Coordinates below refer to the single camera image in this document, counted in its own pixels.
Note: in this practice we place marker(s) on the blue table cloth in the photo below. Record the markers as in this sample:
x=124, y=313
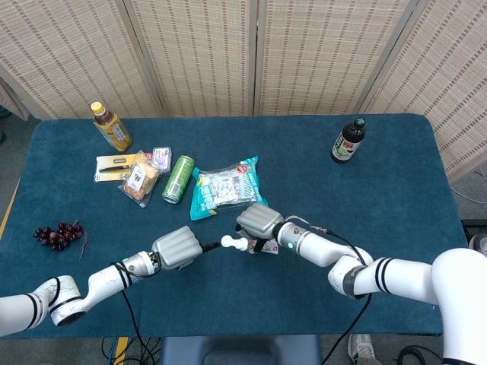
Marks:
x=243, y=304

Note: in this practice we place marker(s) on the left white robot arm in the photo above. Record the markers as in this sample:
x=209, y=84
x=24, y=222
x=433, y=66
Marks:
x=68, y=292

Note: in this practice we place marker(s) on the small purple white packet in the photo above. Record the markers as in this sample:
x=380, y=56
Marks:
x=161, y=157

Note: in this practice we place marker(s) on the dark red grape bunch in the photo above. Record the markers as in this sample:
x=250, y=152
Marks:
x=57, y=235

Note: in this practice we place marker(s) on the green drink can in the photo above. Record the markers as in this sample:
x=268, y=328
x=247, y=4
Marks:
x=178, y=178

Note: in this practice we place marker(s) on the yellow tea bottle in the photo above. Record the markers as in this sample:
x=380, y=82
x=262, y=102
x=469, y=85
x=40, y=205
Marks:
x=114, y=131

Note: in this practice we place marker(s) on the blue chair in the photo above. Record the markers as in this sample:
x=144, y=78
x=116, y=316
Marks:
x=243, y=350

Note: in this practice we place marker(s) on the grey white sneaker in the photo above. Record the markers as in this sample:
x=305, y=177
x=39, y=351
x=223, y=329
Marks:
x=365, y=348
x=481, y=243

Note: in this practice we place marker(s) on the bagged bread slices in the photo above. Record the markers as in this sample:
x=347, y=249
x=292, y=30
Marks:
x=140, y=181

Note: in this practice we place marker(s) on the knife on yellow card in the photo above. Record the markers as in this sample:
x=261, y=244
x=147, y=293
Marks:
x=112, y=167

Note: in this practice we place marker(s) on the teal wet wipes pack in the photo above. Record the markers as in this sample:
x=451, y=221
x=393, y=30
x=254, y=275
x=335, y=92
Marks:
x=224, y=188

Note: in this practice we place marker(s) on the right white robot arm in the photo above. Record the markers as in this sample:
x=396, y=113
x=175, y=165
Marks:
x=399, y=277

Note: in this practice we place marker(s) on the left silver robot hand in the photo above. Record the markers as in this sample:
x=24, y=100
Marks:
x=177, y=247

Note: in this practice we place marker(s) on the floral print toothpaste tube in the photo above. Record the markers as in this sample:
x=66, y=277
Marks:
x=271, y=249

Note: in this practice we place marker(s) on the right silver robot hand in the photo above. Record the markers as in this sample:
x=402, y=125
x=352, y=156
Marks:
x=260, y=220

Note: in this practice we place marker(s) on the woven folding screen panel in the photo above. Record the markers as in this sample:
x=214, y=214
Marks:
x=198, y=57
x=76, y=57
x=323, y=57
x=449, y=83

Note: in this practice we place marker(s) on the dark bottle green label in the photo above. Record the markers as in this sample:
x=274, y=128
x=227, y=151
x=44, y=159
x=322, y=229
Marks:
x=347, y=146

